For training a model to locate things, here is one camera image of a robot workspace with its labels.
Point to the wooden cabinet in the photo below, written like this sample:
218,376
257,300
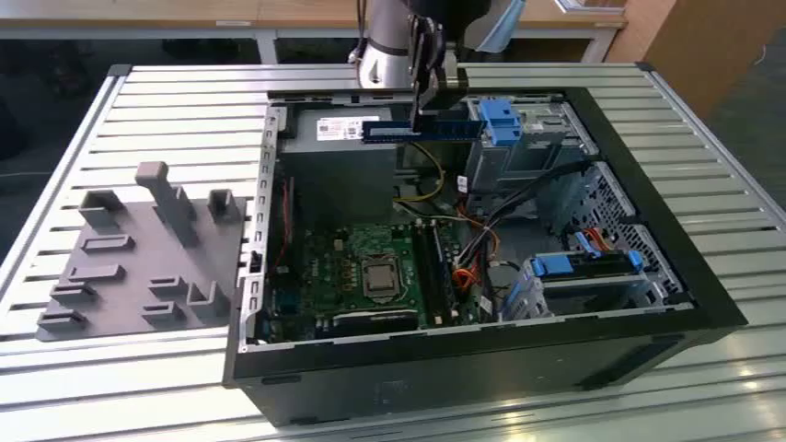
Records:
706,46

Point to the black table corner cap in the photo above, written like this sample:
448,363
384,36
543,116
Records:
117,70
644,66

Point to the green motherboard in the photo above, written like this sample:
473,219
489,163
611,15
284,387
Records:
325,276

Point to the white power supply label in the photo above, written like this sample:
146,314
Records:
337,129

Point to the hard disk in blue carrier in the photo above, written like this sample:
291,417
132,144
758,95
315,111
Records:
552,267

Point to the grey power supply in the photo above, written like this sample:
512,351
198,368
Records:
337,175

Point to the black expansion card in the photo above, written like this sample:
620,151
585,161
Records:
373,318

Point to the grey parts rack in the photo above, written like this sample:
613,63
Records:
134,258

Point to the grey round speaker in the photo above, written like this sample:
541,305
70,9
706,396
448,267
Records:
505,278

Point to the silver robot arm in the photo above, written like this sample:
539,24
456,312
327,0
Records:
383,41

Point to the blue plastic drive carrier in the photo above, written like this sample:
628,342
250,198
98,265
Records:
500,119

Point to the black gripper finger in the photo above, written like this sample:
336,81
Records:
425,101

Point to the CPU socket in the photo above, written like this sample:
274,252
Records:
380,259

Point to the black RAM slot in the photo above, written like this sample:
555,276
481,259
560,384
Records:
424,271

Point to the silver metal drive cage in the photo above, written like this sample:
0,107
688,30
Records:
528,161

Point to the black PC case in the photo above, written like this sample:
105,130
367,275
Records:
429,382

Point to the silver metal disk bay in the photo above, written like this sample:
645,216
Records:
589,294

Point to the silver CPU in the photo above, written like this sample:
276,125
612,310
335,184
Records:
379,280

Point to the wooden desk white frame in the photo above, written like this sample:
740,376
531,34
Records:
153,16

